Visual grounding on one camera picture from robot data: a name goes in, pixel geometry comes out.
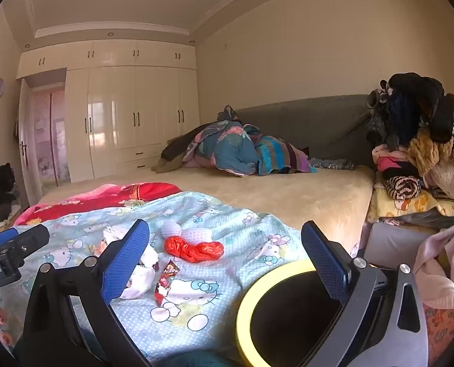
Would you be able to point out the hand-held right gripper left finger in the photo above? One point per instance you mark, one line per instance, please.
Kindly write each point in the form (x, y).
(125, 262)

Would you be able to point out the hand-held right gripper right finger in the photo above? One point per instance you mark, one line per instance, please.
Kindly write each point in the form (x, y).
(326, 263)

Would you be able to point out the white tissue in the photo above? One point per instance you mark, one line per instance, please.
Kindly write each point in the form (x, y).
(142, 279)

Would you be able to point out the red snack wrapper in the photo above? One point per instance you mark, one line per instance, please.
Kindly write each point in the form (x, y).
(165, 281)

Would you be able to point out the red plastic bag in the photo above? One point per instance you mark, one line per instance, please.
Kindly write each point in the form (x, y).
(192, 250)

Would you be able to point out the yellow rimmed black trash bin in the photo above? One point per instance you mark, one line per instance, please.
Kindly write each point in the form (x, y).
(246, 313)

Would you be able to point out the red and pink blanket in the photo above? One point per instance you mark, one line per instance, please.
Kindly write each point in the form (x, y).
(135, 195)

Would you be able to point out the grey storage box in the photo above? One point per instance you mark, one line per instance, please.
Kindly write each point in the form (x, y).
(391, 241)

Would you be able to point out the beige bed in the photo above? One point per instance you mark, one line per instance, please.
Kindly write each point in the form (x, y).
(288, 191)

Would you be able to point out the light blue cartoon cat blanket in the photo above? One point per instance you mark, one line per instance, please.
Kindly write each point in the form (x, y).
(211, 214)

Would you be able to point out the dark patterned cloth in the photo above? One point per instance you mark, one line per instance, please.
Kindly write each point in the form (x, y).
(332, 163)

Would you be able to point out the white door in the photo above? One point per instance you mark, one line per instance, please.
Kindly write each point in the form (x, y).
(25, 141)

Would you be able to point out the zebra striped cloth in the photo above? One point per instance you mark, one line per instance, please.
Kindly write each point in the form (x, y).
(402, 187)

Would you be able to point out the pink cartoon door curtain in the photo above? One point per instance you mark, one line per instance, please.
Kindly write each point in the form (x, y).
(53, 133)

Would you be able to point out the pale lilac garment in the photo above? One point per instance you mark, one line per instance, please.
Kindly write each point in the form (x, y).
(444, 263)

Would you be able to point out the striped towel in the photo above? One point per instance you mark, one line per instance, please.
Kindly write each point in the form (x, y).
(284, 153)

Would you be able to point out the yellow cartoon sheet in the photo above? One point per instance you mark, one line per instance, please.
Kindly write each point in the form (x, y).
(433, 204)

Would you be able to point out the dark olive cloth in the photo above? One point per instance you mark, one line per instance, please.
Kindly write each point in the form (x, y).
(173, 149)

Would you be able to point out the pink garment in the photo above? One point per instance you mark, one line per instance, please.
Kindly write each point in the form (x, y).
(391, 158)

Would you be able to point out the teal fleece pants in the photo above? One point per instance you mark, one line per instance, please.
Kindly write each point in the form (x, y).
(204, 360)

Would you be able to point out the cream fluffy garment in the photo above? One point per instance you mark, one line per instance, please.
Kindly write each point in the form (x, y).
(448, 179)

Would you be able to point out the mustard knit garment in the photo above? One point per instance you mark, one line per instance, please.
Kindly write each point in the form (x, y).
(429, 149)

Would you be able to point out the blue floral quilt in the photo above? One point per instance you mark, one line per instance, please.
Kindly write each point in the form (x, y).
(227, 145)

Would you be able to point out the cream wardrobe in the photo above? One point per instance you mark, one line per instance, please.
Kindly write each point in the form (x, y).
(112, 103)

